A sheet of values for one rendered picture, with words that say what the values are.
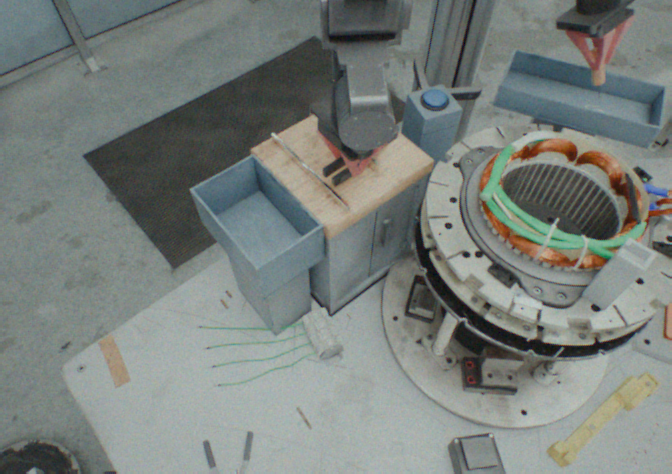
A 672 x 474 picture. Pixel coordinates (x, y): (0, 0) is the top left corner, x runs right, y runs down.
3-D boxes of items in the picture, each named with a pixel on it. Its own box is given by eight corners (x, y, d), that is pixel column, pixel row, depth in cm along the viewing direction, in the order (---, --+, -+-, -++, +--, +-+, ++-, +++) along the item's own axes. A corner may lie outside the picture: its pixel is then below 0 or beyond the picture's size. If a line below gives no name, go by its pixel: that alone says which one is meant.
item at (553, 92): (591, 195, 106) (667, 85, 83) (583, 233, 100) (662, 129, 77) (475, 158, 112) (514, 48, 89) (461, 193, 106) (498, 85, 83)
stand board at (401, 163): (329, 240, 68) (329, 230, 66) (251, 160, 77) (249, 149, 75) (432, 171, 75) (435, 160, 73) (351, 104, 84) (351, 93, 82)
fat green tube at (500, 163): (485, 208, 59) (489, 198, 57) (458, 189, 60) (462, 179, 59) (555, 145, 65) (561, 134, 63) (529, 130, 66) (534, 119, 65)
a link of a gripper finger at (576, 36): (639, 56, 77) (641, -5, 71) (605, 82, 76) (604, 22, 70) (598, 49, 82) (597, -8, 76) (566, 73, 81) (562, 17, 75)
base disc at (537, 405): (522, 489, 73) (524, 488, 73) (336, 307, 90) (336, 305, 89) (651, 318, 89) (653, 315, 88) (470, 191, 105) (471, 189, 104)
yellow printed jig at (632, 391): (564, 472, 76) (573, 469, 73) (545, 450, 77) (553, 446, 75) (656, 388, 83) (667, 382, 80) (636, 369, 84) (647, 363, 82)
